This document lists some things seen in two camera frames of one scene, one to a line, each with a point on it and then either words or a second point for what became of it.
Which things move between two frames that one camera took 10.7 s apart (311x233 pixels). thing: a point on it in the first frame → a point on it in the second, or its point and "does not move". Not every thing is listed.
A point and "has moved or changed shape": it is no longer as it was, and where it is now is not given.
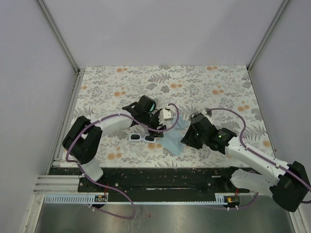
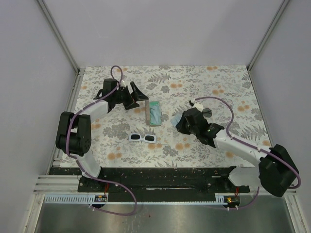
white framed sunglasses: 139,137 does not move
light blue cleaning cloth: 172,139 has moved or changed shape
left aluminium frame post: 59,33 does not move
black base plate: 158,184 does not move
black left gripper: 163,127 → 136,95
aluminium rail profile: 57,184 does not move
